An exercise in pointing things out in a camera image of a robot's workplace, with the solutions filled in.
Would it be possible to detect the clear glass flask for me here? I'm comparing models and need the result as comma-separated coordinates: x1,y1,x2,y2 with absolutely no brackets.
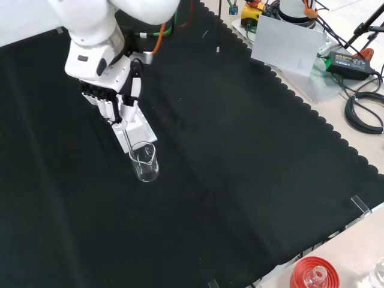
304,266,328,288

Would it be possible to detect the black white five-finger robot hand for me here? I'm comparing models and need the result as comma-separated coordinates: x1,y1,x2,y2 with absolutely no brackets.
64,43,145,127

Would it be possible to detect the clear glass rod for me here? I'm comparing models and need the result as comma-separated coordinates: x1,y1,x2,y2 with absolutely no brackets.
122,128,134,160

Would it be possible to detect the white test tube rack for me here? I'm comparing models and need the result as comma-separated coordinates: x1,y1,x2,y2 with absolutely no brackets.
112,109,158,154

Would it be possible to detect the red cable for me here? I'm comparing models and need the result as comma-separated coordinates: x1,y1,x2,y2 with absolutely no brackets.
175,0,194,31

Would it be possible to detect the clear glass beaker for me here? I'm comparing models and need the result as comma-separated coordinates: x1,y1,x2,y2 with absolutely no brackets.
128,141,160,183

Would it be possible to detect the black bench cloth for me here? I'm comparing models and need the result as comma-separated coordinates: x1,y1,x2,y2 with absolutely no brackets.
0,0,384,288

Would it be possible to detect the coiled black cable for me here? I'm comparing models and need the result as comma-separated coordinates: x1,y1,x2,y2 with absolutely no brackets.
344,91,384,135

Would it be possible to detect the red ribbed funnel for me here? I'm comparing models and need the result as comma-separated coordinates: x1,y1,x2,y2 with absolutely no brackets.
289,256,341,288

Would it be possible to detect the green cable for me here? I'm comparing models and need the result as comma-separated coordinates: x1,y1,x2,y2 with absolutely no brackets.
136,11,178,39

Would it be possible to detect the orange cable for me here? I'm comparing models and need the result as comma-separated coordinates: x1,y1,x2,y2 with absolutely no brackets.
151,22,167,56

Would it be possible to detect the black tripod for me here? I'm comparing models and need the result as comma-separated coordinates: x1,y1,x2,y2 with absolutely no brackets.
344,2,384,52

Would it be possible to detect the clear acrylic plate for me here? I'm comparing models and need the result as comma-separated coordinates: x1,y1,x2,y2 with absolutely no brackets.
277,55,346,105

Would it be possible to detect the orange clamp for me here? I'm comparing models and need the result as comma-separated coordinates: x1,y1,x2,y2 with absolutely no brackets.
353,47,375,61

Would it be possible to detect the black power adapter green label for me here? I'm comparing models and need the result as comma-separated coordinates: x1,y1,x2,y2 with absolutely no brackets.
325,50,374,81

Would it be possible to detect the pale board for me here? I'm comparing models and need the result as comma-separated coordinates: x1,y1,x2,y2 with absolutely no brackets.
250,14,328,77

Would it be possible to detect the clear glass vessel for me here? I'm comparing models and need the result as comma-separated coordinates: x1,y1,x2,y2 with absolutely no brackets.
368,257,384,288

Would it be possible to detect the yellow stop button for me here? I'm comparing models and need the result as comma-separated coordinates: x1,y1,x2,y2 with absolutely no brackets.
241,0,266,28

